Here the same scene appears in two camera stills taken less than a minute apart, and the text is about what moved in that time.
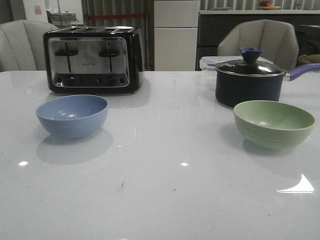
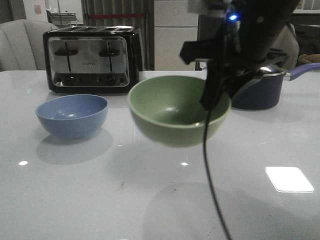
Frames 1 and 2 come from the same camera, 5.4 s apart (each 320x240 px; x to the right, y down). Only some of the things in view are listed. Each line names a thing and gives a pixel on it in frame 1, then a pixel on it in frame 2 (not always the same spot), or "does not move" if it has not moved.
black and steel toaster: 94,59 does not move
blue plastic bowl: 74,115 does not move
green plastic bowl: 270,125 → 168,109
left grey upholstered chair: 22,45 does not move
